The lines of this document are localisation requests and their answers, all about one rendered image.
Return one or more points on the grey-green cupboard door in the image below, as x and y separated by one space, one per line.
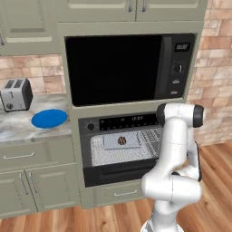
53 187
95 9
15 193
170 9
28 25

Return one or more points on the grey-green drawer front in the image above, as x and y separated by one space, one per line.
120 193
36 155

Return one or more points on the black oven door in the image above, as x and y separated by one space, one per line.
117 173

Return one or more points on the black microwave oven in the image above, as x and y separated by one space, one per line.
127 69

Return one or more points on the silver toaster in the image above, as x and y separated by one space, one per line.
15 95

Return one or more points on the grey oven tray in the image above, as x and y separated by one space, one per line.
120 142

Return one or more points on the black built-in oven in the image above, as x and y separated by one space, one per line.
120 142

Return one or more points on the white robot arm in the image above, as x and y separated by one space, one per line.
173 169

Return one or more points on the brown baked cake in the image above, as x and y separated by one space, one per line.
121 140

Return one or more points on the blue round plate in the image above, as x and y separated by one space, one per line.
49 118

